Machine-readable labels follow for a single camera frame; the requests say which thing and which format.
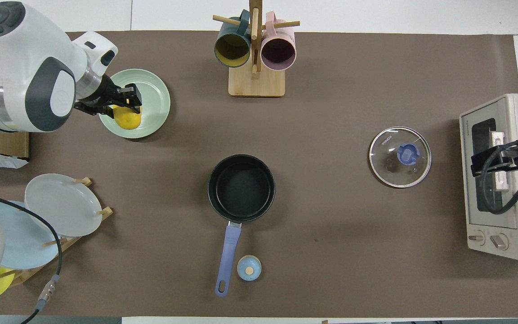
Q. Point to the pale green plate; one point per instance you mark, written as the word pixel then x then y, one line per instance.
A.
pixel 153 96

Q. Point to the wooden box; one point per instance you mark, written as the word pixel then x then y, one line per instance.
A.
pixel 7 144

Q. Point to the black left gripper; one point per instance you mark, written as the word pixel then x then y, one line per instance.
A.
pixel 101 96

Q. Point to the glass lid with blue knob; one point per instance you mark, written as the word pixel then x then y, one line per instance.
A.
pixel 387 155

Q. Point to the brown table mat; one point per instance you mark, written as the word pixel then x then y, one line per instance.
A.
pixel 331 225

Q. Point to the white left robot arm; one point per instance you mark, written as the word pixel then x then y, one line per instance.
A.
pixel 29 58

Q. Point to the light blue plate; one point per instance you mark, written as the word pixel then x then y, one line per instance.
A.
pixel 20 243

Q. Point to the pink mug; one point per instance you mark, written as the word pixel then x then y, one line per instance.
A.
pixel 278 51

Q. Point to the grey plate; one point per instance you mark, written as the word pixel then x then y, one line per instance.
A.
pixel 61 204

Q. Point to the small blue jar cork top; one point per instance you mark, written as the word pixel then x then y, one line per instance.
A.
pixel 249 268

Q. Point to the wooden dish rack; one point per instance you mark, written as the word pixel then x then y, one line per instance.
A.
pixel 25 274

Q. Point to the beige toaster oven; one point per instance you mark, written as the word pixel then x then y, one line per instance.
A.
pixel 484 220

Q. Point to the dark teal mug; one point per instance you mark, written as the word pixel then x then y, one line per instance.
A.
pixel 232 49

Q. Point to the yellow lemon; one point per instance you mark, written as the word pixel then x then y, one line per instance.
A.
pixel 128 120

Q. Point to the wooden mug tree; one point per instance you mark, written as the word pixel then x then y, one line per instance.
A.
pixel 256 83

